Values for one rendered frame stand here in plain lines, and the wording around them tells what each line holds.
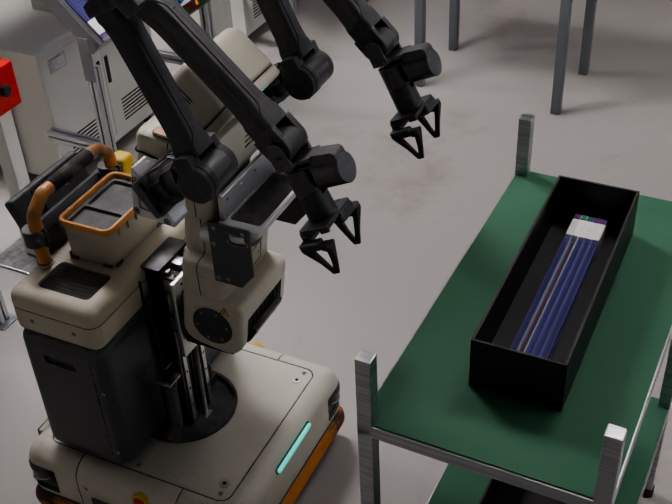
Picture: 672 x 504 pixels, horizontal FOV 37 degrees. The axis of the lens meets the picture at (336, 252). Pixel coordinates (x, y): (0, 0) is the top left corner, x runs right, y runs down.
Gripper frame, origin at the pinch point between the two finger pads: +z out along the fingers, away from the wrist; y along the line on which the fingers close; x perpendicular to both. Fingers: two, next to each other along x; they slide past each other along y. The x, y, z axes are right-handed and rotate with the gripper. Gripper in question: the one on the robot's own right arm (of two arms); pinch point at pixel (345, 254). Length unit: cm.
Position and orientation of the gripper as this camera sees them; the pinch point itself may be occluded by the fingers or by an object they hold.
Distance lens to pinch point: 190.1
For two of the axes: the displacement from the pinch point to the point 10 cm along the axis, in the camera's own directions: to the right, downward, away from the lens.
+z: 4.4, 8.1, 3.9
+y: 4.1, -5.7, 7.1
